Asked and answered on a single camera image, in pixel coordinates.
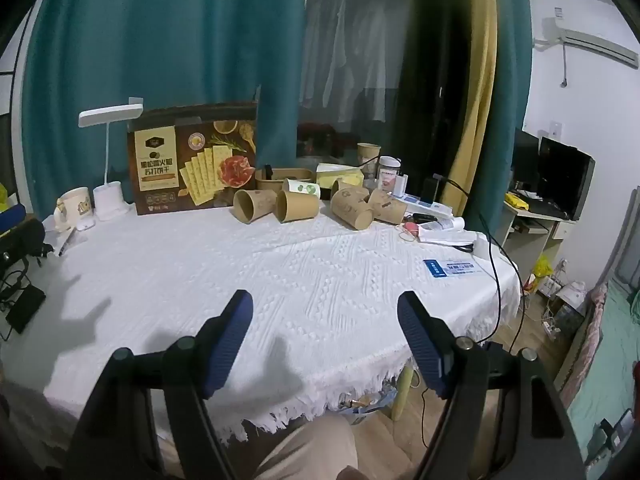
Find brown printed paper cup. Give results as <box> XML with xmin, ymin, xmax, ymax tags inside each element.
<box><xmin>369</xmin><ymin>189</ymin><xmax>409</xmax><ymax>225</ymax></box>
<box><xmin>331</xmin><ymin>187</ymin><xmax>375</xmax><ymax>231</ymax></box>
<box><xmin>330</xmin><ymin>180</ymin><xmax>369</xmax><ymax>201</ymax></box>

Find brown cardboard tray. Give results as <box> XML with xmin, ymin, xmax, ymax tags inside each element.
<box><xmin>255</xmin><ymin>167</ymin><xmax>315</xmax><ymax>192</ymax></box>

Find plain brown paper cup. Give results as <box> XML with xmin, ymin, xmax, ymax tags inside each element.
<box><xmin>273</xmin><ymin>190</ymin><xmax>321</xmax><ymax>224</ymax></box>
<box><xmin>232</xmin><ymin>189</ymin><xmax>278</xmax><ymax>224</ymax></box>

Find bed with green blanket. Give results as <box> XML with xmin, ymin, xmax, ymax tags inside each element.
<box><xmin>564</xmin><ymin>280</ymin><xmax>640</xmax><ymax>463</ymax></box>

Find white side desk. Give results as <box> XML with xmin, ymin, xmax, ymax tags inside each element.
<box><xmin>501</xmin><ymin>199</ymin><xmax>577</xmax><ymax>267</ymax></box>

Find white air conditioner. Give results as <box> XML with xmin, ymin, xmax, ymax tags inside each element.
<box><xmin>532</xmin><ymin>16</ymin><xmax>640</xmax><ymax>69</ymax></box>

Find white textured tablecloth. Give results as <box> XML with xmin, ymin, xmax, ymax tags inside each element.
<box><xmin>0</xmin><ymin>195</ymin><xmax>524</xmax><ymax>443</ymax></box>

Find black camera device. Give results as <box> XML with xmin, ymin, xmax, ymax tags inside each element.
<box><xmin>0</xmin><ymin>219</ymin><xmax>49</xmax><ymax>262</ymax></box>

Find clear jar white lid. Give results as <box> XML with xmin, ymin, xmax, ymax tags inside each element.
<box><xmin>378</xmin><ymin>156</ymin><xmax>403</xmax><ymax>194</ymax></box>

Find white green-print paper cup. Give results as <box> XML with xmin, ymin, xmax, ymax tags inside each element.
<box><xmin>282</xmin><ymin>178</ymin><xmax>322</xmax><ymax>199</ymax></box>

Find blue white leaflet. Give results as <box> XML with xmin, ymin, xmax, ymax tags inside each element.
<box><xmin>422</xmin><ymin>257</ymin><xmax>484</xmax><ymax>280</ymax></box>

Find teal curtain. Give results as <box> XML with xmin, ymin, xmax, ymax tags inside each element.
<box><xmin>20</xmin><ymin>0</ymin><xmax>309</xmax><ymax>213</ymax></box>
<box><xmin>480</xmin><ymin>0</ymin><xmax>534</xmax><ymax>253</ymax></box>

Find hanging white clothes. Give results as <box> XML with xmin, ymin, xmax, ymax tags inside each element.
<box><xmin>299</xmin><ymin>0</ymin><xmax>402</xmax><ymax>123</ymax></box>

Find yellow tissue box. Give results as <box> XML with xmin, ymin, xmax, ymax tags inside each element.
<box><xmin>315</xmin><ymin>162</ymin><xmax>365</xmax><ymax>190</ymax></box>

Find white cartoon mug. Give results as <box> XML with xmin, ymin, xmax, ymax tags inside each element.
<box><xmin>54</xmin><ymin>186</ymin><xmax>95</xmax><ymax>232</ymax></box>

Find black flat box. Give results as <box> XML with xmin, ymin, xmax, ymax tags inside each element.
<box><xmin>4</xmin><ymin>284</ymin><xmax>47</xmax><ymax>334</ymax></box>

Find yellow curtain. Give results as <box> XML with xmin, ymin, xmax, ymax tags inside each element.
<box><xmin>451</xmin><ymin>0</ymin><xmax>499</xmax><ymax>223</ymax></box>

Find black monitor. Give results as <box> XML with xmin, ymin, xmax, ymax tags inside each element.
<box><xmin>537</xmin><ymin>135</ymin><xmax>596</xmax><ymax>221</ymax></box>

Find white desk lamp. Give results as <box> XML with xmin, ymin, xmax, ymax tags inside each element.
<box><xmin>78</xmin><ymin>103</ymin><xmax>145</xmax><ymax>222</ymax></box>

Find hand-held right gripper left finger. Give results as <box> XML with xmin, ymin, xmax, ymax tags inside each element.
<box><xmin>65</xmin><ymin>289</ymin><xmax>256</xmax><ymax>480</ymax></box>

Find white paper sheets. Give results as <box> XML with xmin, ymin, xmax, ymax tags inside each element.
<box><xmin>416</xmin><ymin>229</ymin><xmax>482</xmax><ymax>247</ymax></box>

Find blue white flat box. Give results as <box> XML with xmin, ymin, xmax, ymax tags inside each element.
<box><xmin>403</xmin><ymin>194</ymin><xmax>454</xmax><ymax>214</ymax></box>

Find tall brown paper cup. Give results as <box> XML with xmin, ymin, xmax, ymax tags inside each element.
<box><xmin>356</xmin><ymin>143</ymin><xmax>382</xmax><ymax>182</ymax></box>

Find person's leg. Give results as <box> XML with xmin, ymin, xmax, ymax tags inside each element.
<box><xmin>249</xmin><ymin>414</ymin><xmax>359</xmax><ymax>480</ymax></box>

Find brown cracker box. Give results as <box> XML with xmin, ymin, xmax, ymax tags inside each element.
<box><xmin>126</xmin><ymin>102</ymin><xmax>259</xmax><ymax>216</ymax></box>

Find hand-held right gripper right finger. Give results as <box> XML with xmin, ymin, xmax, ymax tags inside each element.
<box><xmin>396</xmin><ymin>290</ymin><xmax>587</xmax><ymax>480</ymax></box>

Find black cable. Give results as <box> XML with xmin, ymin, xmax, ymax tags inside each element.
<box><xmin>442</xmin><ymin>178</ymin><xmax>522</xmax><ymax>346</ymax></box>

